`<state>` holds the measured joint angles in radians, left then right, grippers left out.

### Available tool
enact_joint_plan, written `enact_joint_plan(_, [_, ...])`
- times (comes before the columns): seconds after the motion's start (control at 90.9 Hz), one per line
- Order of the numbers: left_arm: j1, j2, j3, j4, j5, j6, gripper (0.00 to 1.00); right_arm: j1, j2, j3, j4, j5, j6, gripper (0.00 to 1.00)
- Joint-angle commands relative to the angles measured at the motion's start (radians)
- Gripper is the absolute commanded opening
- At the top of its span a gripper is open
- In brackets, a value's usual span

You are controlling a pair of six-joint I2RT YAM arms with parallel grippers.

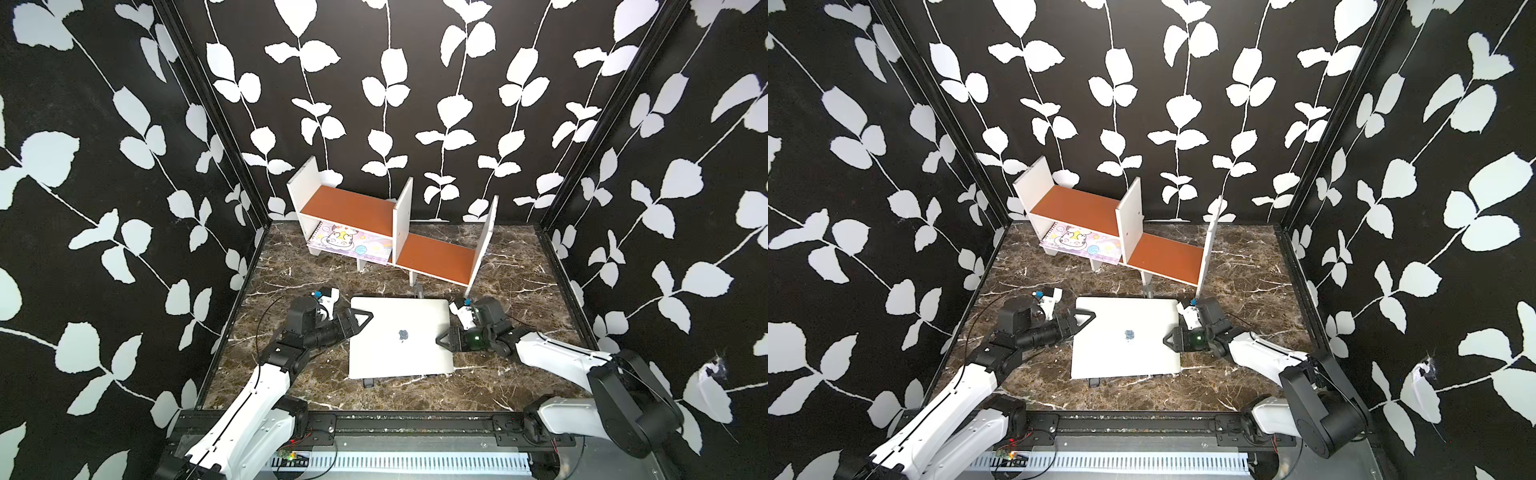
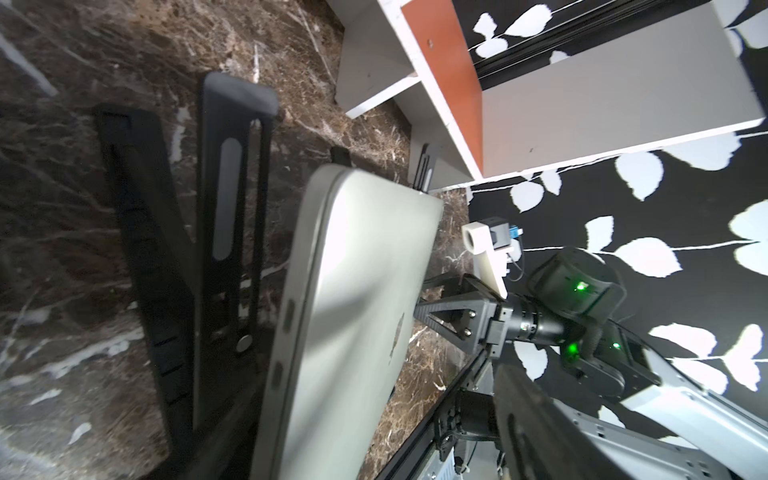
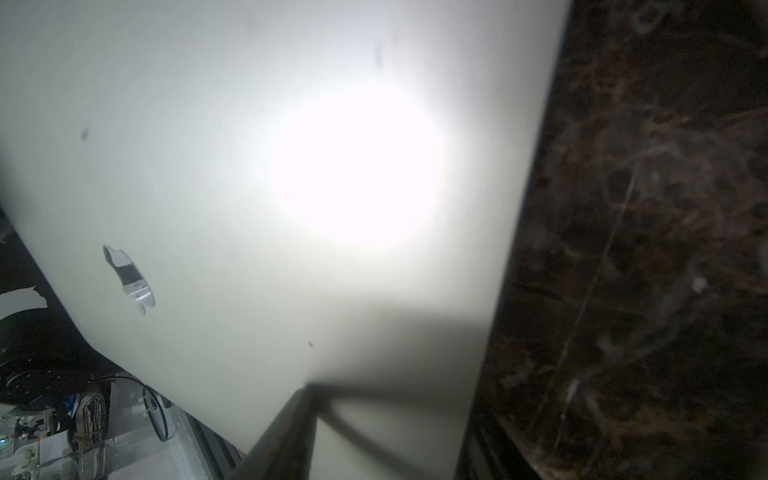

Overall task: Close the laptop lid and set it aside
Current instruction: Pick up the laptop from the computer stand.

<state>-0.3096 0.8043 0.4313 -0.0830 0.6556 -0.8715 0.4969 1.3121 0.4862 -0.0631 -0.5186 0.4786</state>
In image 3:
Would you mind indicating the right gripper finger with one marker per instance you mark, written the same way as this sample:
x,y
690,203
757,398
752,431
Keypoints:
x,y
285,450

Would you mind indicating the silver laptop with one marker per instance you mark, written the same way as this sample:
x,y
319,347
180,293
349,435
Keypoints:
x,y
235,199

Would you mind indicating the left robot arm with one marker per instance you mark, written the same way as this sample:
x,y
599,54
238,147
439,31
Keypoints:
x,y
44,357

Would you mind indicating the white slotted cable duct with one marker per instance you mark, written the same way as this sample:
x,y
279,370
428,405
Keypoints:
x,y
213,457

